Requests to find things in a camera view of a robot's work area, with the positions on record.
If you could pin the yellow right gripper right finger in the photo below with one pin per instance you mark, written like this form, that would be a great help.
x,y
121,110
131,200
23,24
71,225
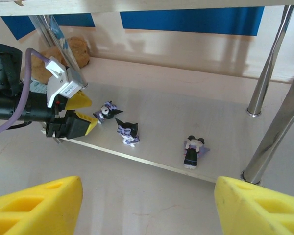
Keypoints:
x,y
259,213

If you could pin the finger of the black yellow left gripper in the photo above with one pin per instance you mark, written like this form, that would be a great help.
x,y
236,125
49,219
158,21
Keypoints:
x,y
78,124
82,101

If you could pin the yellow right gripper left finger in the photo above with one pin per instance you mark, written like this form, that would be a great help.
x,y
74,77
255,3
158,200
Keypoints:
x,y
31,210

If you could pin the black horned lavender figurine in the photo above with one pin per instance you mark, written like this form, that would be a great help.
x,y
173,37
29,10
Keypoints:
x,y
128,132
107,113

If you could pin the round-eared black dress figurine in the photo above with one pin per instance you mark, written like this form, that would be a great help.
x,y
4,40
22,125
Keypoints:
x,y
192,154

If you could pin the white two-tier shelf chrome legs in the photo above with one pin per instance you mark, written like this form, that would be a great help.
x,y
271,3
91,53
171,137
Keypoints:
x,y
186,117

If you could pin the brown plush toy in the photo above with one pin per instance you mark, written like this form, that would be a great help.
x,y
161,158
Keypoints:
x,y
76,51

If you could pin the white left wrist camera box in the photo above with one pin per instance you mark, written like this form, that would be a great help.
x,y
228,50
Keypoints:
x,y
63,85

